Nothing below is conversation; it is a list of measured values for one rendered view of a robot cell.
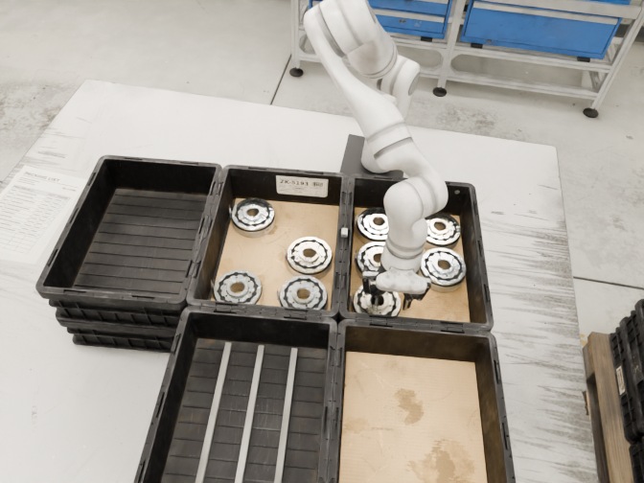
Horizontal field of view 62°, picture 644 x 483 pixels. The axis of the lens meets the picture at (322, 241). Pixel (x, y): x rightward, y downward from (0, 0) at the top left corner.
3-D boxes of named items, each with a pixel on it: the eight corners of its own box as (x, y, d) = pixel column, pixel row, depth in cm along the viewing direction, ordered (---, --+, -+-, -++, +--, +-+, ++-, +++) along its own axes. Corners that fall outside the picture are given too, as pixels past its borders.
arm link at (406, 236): (392, 268, 95) (431, 249, 98) (405, 209, 83) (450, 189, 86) (370, 241, 98) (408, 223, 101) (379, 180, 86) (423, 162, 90)
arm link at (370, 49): (351, -30, 84) (384, 19, 108) (299, 3, 87) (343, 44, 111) (375, 23, 83) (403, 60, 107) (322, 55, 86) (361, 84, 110)
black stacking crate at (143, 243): (114, 189, 140) (102, 156, 131) (228, 198, 139) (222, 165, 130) (55, 322, 115) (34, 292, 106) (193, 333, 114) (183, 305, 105)
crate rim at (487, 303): (348, 180, 130) (348, 172, 129) (472, 190, 130) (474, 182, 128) (337, 324, 105) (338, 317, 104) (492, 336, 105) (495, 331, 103)
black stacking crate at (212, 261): (229, 198, 139) (224, 166, 130) (344, 207, 138) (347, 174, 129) (194, 334, 114) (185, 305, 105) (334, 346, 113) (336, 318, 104)
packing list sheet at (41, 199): (18, 165, 160) (18, 164, 159) (92, 176, 157) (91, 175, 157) (-50, 250, 139) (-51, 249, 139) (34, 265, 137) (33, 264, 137)
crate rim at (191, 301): (224, 171, 131) (223, 163, 129) (348, 180, 130) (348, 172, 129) (185, 310, 106) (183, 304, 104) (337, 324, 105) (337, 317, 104)
